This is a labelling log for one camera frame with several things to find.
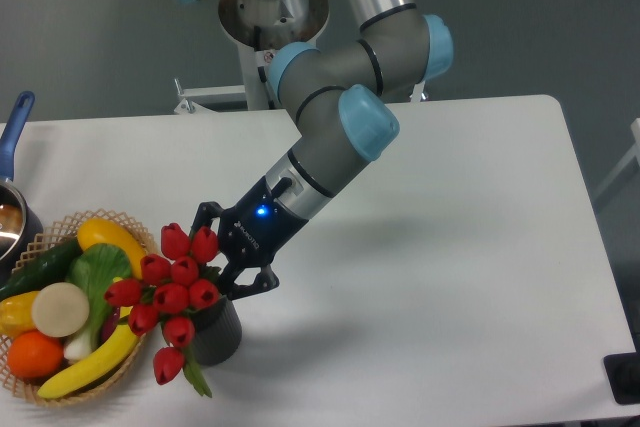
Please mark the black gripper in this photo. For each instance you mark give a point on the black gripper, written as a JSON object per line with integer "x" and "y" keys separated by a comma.
{"x": 255, "y": 232}

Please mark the red tulip bouquet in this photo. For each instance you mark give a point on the red tulip bouquet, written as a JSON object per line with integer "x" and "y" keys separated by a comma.
{"x": 174, "y": 287}

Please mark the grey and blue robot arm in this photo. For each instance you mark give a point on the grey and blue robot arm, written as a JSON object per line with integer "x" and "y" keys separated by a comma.
{"x": 334, "y": 99}

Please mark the dark grey ribbed vase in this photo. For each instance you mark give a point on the dark grey ribbed vase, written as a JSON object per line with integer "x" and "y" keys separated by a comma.
{"x": 218, "y": 333}

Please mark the green bok choy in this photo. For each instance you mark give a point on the green bok choy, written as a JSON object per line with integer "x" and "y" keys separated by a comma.
{"x": 93, "y": 272}

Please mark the yellow squash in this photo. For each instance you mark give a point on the yellow squash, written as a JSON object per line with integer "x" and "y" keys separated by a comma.
{"x": 102, "y": 231}

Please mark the yellow banana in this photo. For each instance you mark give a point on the yellow banana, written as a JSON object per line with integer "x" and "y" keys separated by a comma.
{"x": 83, "y": 371}

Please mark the dark red fruit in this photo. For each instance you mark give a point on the dark red fruit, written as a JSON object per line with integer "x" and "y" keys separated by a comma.
{"x": 109, "y": 325}

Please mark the woven wicker basket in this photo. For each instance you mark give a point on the woven wicker basket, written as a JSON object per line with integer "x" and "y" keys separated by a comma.
{"x": 59, "y": 233}

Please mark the green cucumber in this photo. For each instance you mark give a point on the green cucumber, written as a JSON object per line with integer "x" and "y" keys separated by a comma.
{"x": 50, "y": 267}

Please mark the beige round disc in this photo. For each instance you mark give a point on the beige round disc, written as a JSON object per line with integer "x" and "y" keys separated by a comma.
{"x": 60, "y": 310}

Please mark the yellow bell pepper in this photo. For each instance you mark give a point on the yellow bell pepper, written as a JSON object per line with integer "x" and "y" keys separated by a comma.
{"x": 16, "y": 315}

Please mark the orange fruit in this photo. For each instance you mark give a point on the orange fruit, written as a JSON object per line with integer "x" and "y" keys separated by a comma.
{"x": 34, "y": 355}

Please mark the black device at table edge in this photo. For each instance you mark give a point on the black device at table edge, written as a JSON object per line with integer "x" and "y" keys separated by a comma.
{"x": 623, "y": 376}

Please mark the blue handled saucepan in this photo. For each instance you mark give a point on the blue handled saucepan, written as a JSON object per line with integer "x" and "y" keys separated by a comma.
{"x": 19, "y": 224}

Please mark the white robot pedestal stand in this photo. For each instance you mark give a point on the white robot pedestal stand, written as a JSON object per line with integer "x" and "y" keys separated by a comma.
{"x": 258, "y": 28}

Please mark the white furniture frame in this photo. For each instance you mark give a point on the white furniture frame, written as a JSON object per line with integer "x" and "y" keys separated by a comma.
{"x": 620, "y": 175}

